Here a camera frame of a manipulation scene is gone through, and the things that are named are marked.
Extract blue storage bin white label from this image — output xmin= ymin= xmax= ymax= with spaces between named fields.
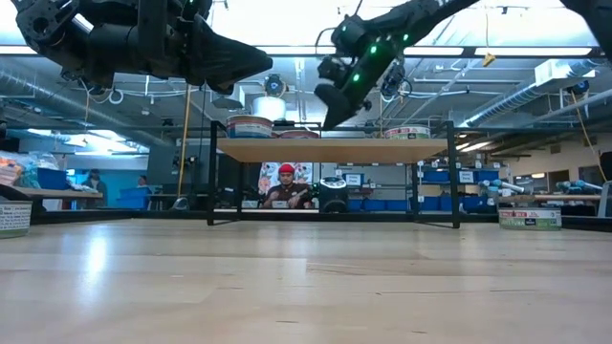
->
xmin=458 ymin=169 xmax=501 ymax=185

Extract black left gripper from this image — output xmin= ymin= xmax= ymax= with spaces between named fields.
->
xmin=79 ymin=0 xmax=274 ymax=96

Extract grey metal cabinet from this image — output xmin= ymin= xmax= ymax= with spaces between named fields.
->
xmin=145 ymin=145 xmax=181 ymax=188

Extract fluorescent ceiling lamp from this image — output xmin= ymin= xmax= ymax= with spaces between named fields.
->
xmin=448 ymin=140 xmax=494 ymax=155
xmin=26 ymin=127 xmax=141 ymax=155

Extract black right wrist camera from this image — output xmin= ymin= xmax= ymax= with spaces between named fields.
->
xmin=316 ymin=54 xmax=348 ymax=82

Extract wooden workbench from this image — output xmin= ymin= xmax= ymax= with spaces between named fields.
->
xmin=0 ymin=184 xmax=104 ymax=200
xmin=496 ymin=193 xmax=602 ymax=203

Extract colourful snack bags pile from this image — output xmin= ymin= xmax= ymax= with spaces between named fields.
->
xmin=0 ymin=150 xmax=40 ymax=189

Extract green white tuna can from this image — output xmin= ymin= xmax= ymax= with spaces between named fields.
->
xmin=497 ymin=206 xmax=563 ymax=232
xmin=383 ymin=124 xmax=432 ymax=140
xmin=0 ymin=200 xmax=33 ymax=240

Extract round black ceiling camera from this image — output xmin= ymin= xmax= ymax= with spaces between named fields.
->
xmin=263 ymin=74 xmax=288 ymax=98

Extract wooden shelf black frame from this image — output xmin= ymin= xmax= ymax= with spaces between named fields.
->
xmin=207 ymin=119 xmax=461 ymax=230

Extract black aluminium table frame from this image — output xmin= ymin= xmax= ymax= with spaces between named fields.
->
xmin=0 ymin=183 xmax=612 ymax=234

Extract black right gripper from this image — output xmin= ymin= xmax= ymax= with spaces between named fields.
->
xmin=314 ymin=40 xmax=399 ymax=131

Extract white cylindrical lamp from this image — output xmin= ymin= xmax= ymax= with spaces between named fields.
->
xmin=251 ymin=95 xmax=287 ymax=123

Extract silver ventilation duct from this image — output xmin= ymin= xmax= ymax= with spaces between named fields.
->
xmin=0 ymin=64 xmax=173 ymax=149
xmin=459 ymin=59 xmax=612 ymax=129

